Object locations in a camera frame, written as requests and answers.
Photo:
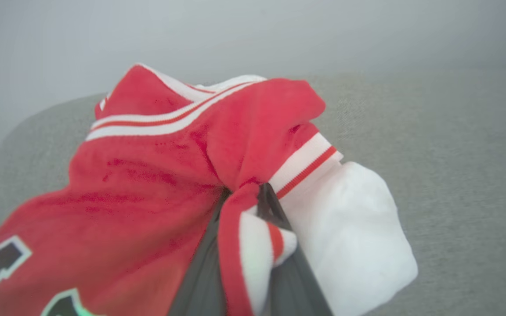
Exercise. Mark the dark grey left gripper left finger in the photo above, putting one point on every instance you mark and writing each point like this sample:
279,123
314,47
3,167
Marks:
202,281

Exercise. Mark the red basketball jersey number 23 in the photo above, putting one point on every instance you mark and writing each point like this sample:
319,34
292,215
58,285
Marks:
147,175

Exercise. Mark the grey fabric sofa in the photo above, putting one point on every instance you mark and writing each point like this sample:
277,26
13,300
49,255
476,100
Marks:
455,153

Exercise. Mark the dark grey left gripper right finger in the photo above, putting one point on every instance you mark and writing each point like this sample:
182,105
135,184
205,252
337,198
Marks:
297,289

